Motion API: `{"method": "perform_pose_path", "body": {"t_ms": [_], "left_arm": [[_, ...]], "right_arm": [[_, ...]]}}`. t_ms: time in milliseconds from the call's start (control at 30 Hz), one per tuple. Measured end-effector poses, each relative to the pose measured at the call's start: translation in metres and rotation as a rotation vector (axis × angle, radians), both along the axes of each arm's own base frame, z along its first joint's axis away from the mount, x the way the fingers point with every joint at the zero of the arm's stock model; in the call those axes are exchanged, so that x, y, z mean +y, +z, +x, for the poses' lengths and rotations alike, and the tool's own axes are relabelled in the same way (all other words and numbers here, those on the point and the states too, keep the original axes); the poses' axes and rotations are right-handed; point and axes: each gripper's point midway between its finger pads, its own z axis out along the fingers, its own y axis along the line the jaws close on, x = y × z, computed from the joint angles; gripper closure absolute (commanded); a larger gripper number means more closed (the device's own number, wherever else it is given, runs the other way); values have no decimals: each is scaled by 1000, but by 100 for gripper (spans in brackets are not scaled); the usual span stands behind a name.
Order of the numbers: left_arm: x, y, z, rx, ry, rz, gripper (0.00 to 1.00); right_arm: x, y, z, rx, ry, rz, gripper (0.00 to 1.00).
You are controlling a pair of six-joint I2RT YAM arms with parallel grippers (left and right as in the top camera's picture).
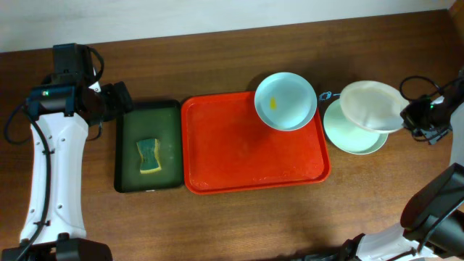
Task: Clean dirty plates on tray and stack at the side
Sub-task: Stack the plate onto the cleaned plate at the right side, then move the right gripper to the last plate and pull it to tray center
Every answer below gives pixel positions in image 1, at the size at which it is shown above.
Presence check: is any white plate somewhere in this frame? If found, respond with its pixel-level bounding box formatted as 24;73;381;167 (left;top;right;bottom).
339;80;409;133

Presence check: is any red plastic tray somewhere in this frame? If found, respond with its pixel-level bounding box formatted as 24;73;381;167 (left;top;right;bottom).
181;91;331;195

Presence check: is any light blue plate top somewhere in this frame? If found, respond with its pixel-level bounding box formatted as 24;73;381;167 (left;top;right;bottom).
254;72;318;131

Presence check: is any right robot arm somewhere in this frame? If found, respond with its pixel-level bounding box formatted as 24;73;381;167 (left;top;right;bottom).
334;74;463;260

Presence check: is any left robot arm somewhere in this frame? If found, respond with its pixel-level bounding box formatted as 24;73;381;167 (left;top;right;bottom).
1;43;134;260

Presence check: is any yellow green scrub sponge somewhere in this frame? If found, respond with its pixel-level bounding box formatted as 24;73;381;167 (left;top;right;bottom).
136;138;162;174

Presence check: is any dark green tray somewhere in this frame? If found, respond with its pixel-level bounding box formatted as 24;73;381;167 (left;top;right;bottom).
114;100;183;193

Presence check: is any light blue plate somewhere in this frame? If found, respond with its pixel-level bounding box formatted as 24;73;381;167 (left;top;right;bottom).
323;100;389;155
254;72;318;131

